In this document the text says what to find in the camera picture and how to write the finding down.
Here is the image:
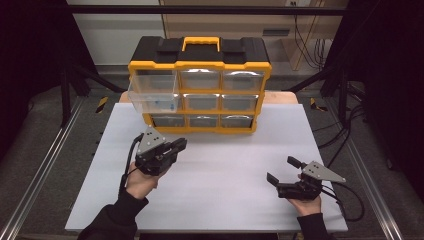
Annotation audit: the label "person's left hand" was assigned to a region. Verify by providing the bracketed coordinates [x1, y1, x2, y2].
[124, 161, 168, 201]

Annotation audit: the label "black floor cables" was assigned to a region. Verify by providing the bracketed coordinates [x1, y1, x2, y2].
[313, 83, 368, 168]

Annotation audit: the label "set of closed clear drawers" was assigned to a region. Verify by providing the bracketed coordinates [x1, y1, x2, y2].
[150, 68, 266, 129]

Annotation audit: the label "hanging black wall cables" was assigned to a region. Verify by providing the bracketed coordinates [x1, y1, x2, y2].
[293, 14, 332, 71]

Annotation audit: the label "left hand-held gripper black cable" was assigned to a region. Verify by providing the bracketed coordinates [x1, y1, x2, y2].
[118, 133, 145, 198]

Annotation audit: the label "person's right hand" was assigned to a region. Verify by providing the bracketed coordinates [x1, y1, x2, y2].
[287, 174, 322, 218]

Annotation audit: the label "white wall outlet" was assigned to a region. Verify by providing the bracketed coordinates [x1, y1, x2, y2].
[285, 0, 312, 8]

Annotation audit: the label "aluminium frame rail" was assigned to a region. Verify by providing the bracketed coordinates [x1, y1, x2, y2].
[0, 96, 86, 240]
[324, 98, 405, 240]

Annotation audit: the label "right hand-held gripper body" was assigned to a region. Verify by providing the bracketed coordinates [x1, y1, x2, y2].
[275, 161, 347, 202]

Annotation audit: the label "hand-held gripper black cable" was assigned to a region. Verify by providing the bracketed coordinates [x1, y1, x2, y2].
[319, 181, 366, 223]
[118, 133, 145, 198]

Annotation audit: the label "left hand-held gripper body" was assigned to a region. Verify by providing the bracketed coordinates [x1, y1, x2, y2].
[134, 125, 179, 177]

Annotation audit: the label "right hand-held gripper black cable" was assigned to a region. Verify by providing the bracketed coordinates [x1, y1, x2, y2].
[319, 181, 366, 223]

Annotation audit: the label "yellow black organizer cabinet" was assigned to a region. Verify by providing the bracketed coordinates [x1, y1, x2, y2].
[127, 35, 273, 135]

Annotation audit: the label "yellow black striped tape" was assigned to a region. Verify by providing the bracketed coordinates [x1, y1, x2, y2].
[95, 96, 110, 115]
[309, 97, 329, 113]

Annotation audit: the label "clear plastic drawer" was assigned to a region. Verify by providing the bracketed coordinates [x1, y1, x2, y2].
[127, 73, 181, 114]

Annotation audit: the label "black horizontal frame bar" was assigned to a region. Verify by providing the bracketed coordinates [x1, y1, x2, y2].
[66, 4, 348, 16]

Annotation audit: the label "black curtain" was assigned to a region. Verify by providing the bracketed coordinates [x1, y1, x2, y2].
[324, 0, 424, 194]
[0, 0, 98, 161]

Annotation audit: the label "black metal stand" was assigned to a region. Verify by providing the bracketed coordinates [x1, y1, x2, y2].
[59, 61, 128, 128]
[286, 64, 350, 127]

